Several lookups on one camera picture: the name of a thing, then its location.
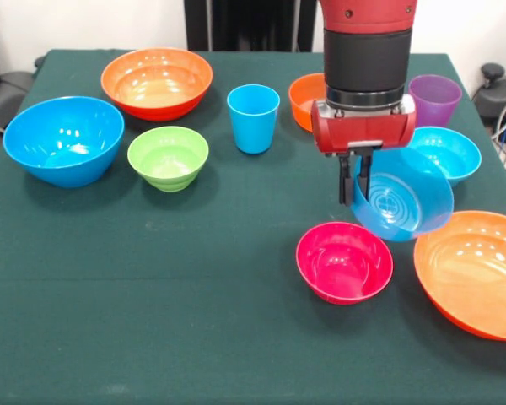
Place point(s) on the purple cup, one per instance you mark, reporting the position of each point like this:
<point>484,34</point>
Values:
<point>438,101</point>

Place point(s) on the dark grey pedestal foot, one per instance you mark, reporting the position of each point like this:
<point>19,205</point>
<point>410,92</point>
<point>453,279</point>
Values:
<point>502,97</point>

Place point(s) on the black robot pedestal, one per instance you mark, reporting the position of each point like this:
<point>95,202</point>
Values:
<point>249,25</point>

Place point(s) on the small orange bowl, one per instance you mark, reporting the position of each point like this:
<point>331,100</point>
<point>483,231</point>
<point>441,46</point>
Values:
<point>305,101</point>

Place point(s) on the medium blue bowl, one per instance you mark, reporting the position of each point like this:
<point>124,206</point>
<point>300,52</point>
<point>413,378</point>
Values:
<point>405,202</point>

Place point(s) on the dark green tablecloth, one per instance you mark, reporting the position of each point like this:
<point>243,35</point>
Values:
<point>152,295</point>

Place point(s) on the pink bowl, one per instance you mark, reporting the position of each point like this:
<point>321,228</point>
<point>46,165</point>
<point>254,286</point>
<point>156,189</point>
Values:
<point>343,266</point>

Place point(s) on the light blue ribbed bowl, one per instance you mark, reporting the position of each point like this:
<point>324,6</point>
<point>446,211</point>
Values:
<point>451,152</point>

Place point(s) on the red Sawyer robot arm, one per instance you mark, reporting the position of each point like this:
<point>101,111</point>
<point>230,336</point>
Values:
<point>367,55</point>

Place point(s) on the blue cup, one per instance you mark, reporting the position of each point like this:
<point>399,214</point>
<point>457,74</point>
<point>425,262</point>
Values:
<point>253,126</point>

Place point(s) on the green ribbed bowl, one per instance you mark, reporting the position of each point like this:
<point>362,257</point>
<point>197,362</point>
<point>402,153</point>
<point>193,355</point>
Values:
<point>168,160</point>

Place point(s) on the large blue bowl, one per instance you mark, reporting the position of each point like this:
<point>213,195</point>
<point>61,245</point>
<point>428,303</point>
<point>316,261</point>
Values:
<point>63,139</point>

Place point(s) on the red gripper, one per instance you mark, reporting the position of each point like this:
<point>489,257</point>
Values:
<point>362,131</point>

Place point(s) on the large orange bowl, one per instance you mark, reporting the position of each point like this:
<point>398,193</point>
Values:
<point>472,274</point>
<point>156,84</point>

